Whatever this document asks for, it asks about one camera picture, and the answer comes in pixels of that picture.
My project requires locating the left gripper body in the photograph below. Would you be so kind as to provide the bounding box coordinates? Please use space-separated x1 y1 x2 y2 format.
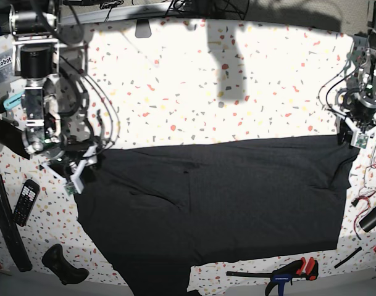
338 115 376 149

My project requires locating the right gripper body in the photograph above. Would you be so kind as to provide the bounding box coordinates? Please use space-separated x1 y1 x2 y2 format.
40 143 101 195

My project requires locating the dark grey T-shirt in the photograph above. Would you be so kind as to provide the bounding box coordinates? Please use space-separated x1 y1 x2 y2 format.
74 135 359 295

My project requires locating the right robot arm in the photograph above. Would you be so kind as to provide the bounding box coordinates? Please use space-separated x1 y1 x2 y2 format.
9 1 113 194

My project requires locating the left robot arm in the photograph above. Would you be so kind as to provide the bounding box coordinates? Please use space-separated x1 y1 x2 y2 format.
317 1 376 149

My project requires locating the black TV remote control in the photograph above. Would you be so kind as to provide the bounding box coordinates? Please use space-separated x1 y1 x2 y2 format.
12 179 40 227

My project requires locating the black cylinder right edge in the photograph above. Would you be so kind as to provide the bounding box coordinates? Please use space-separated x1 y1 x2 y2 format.
359 206 376 232

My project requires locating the black folded cloth strip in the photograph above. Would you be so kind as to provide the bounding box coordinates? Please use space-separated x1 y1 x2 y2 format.
0 119 30 160

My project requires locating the turquoise highlighter pen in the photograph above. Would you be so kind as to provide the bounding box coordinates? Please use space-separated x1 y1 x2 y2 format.
0 92 24 114

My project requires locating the long black tube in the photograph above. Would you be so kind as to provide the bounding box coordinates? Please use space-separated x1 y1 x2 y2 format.
0 175 33 272

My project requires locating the black game controller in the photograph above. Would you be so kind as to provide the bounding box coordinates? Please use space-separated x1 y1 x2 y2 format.
41 244 90 286

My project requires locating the small black rod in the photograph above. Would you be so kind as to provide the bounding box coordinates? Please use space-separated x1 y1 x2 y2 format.
334 247 362 269

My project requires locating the clear LeRobot parts box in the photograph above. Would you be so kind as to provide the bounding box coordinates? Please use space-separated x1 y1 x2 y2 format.
0 49 18 91

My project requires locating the black blue bar clamp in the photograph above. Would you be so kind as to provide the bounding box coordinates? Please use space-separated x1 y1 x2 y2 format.
226 257 319 296

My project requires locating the grey monitor stand base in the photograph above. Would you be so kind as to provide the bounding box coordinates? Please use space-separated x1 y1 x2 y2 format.
135 19 152 39

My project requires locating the red black wire bundle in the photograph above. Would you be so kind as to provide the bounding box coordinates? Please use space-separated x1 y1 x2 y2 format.
351 126 376 241

